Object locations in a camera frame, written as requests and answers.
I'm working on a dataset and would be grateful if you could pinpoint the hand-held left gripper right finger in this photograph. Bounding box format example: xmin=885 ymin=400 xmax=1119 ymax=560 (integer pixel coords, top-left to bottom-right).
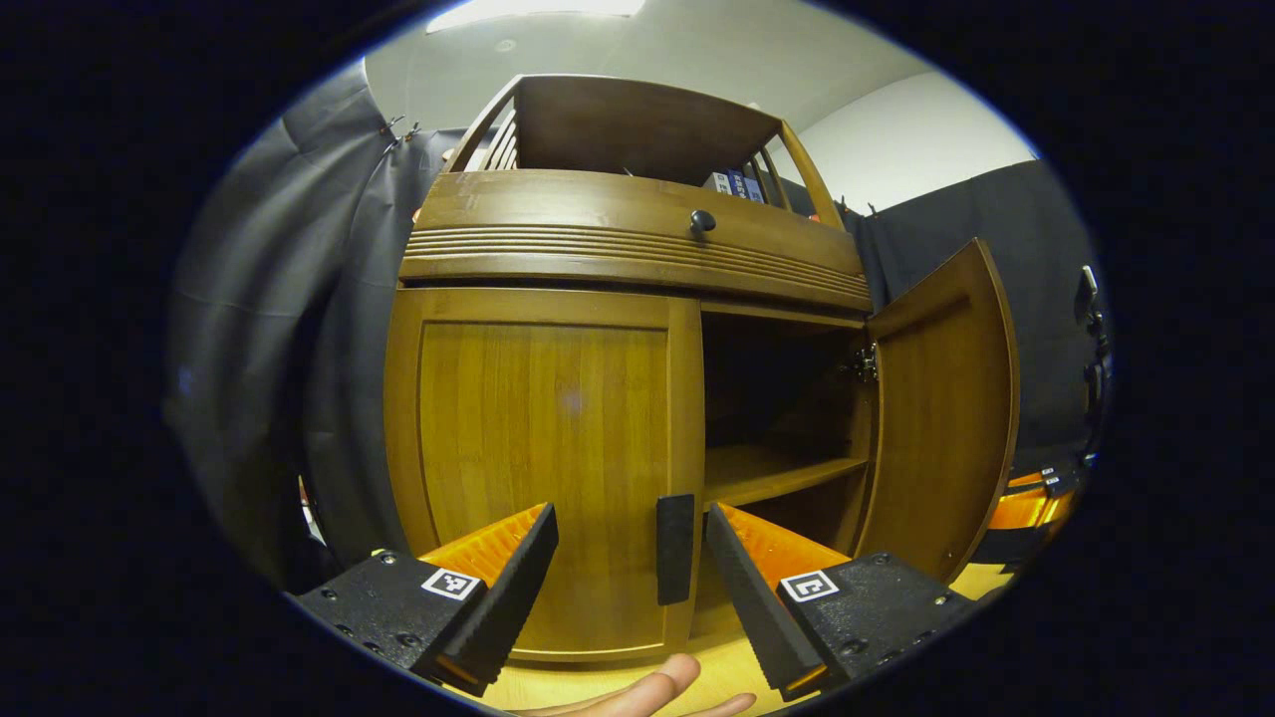
xmin=705 ymin=503 xmax=977 ymax=703

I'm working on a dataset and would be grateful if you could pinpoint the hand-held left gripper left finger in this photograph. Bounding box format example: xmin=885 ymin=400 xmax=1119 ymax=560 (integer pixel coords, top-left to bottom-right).
xmin=294 ymin=503 xmax=560 ymax=698

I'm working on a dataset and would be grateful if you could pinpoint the wooden shoe cabinet door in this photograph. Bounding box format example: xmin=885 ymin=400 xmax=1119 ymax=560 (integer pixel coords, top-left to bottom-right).
xmin=385 ymin=287 xmax=706 ymax=665
xmin=855 ymin=237 xmax=1022 ymax=584

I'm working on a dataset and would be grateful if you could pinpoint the wooden double-door shoe cabinet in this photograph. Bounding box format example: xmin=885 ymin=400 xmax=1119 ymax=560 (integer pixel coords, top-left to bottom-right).
xmin=383 ymin=75 xmax=1022 ymax=666

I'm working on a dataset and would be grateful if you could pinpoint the wooden inner cabinet shelf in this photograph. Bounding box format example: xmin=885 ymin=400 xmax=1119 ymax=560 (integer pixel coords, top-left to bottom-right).
xmin=704 ymin=445 xmax=870 ymax=511

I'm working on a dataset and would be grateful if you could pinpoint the wooden cabinet drawer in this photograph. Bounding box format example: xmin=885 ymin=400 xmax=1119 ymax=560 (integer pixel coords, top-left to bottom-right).
xmin=398 ymin=169 xmax=873 ymax=312

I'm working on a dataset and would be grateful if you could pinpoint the black backdrop cloth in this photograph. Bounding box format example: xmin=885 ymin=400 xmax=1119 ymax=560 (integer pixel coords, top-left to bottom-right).
xmin=767 ymin=159 xmax=1112 ymax=479
xmin=164 ymin=60 xmax=469 ymax=589

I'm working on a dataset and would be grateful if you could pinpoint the ceiling light panel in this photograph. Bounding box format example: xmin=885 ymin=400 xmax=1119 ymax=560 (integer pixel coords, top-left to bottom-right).
xmin=426 ymin=0 xmax=646 ymax=34

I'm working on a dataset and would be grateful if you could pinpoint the black left door handle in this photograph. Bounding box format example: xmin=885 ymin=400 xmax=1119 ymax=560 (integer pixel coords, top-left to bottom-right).
xmin=655 ymin=494 xmax=696 ymax=606

